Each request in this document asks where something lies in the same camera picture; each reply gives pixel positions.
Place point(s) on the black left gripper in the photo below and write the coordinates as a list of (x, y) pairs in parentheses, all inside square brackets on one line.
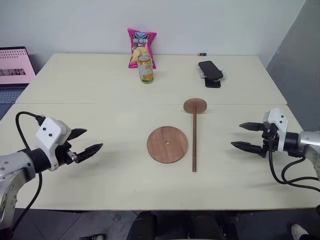
[(63, 153)]

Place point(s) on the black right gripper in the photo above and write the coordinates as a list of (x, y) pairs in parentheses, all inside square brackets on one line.
[(268, 142)]

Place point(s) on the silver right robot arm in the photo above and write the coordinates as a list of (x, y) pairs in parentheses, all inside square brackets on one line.
[(306, 142)]

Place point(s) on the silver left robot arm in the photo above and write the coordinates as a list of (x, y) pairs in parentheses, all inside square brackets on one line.
[(17, 166)]

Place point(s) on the wooden rod with small disc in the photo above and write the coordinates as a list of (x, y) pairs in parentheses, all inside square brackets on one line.
[(194, 140)]

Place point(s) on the flat black case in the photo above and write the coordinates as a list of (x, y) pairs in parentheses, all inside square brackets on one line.
[(213, 84)]

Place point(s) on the round wooden base disc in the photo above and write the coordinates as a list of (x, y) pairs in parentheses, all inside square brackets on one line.
[(160, 147)]

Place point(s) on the black smartphone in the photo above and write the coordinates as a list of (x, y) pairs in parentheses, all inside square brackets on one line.
[(210, 69)]

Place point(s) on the yellow drink can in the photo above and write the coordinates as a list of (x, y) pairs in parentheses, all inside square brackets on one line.
[(145, 72)]

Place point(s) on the small black gold battery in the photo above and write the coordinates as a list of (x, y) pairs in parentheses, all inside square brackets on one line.
[(202, 53)]

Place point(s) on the black shoe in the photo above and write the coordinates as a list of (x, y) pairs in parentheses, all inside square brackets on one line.
[(93, 237)]

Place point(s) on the laptop with pink screen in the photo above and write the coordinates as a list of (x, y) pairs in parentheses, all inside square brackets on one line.
[(12, 67)]

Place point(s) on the white shoe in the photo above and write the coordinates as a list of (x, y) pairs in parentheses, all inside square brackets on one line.
[(298, 231)]

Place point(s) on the pink potato chip bag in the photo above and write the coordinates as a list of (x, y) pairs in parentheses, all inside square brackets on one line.
[(141, 43)]

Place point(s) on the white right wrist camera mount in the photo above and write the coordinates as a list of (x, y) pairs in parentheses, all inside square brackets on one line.
[(277, 120)]

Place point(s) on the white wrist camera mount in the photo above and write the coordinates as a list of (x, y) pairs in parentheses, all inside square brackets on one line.
[(277, 120), (48, 131)]

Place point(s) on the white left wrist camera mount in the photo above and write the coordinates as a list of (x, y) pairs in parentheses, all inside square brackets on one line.
[(48, 131)]

